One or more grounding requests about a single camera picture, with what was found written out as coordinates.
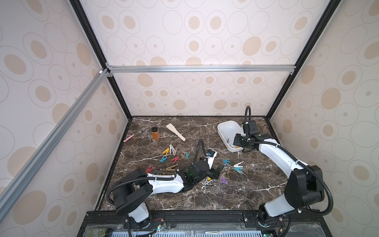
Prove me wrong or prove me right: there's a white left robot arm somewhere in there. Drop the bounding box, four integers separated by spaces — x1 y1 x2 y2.
106 160 224 223

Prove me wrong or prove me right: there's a tan clothespin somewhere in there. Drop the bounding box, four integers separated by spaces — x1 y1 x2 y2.
166 164 178 171

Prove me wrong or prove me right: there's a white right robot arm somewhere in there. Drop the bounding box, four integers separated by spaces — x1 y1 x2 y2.
234 119 334 225

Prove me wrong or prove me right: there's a wooden spatula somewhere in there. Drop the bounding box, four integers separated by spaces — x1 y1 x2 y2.
166 123 186 141

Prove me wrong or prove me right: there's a white clothespin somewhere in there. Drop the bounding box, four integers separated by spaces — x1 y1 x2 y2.
169 144 176 156

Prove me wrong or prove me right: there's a horizontal aluminium rail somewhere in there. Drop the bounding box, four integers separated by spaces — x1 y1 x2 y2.
109 64 296 73

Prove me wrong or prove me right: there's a dark red clothespin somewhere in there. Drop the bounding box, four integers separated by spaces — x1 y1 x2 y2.
146 166 155 174

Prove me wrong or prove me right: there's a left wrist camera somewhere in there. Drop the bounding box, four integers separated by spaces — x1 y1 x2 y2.
206 149 217 169

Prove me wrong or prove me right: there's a teal clothespin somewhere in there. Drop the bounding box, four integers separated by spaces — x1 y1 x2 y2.
234 167 243 174

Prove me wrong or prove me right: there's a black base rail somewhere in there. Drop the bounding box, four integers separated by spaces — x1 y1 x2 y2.
77 210 332 237

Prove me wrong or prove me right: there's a pink pen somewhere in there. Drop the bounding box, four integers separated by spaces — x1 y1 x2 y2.
123 134 134 143

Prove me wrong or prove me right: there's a left diagonal aluminium rail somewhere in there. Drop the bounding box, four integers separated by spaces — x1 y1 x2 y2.
0 69 110 221

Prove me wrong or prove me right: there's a white plastic storage box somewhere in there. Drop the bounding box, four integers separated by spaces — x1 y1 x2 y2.
217 120 243 153

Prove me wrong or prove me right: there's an amber jar black lid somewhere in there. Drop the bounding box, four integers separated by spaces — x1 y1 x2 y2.
151 126 160 141

